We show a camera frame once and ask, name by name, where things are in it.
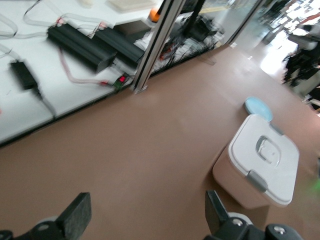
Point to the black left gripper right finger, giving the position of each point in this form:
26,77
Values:
216,212

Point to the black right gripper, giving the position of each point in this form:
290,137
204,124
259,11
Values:
302,67

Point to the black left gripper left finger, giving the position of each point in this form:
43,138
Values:
75,215

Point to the light blue round plate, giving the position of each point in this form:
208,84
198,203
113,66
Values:
257,107

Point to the white lunch box grey latches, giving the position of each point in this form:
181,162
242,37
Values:
275,175

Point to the red LED display module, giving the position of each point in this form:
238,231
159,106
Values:
121,81

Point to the small black power adapter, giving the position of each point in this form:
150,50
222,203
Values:
22,75

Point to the orange round object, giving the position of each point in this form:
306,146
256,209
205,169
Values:
155,15

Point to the long black power supply box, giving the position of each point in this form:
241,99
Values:
122,46
80,47

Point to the white flat tray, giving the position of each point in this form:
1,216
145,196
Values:
130,4

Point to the aluminium frame post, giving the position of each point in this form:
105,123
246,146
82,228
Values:
246,20

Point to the black stand post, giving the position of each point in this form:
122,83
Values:
197,15

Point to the aluminium camera post with bracket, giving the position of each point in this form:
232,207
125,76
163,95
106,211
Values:
155,50

